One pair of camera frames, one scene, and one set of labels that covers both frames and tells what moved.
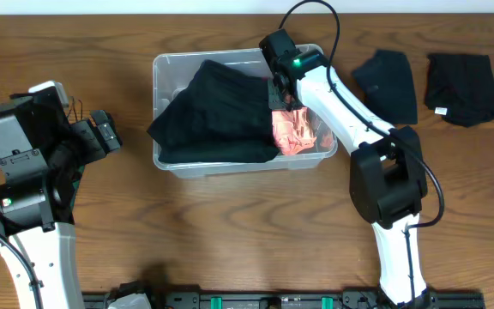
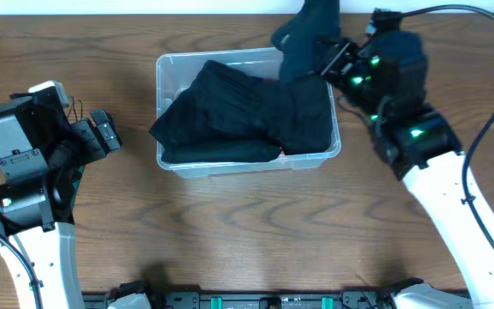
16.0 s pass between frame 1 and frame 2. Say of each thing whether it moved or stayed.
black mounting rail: stayed
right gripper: moved
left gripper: stayed
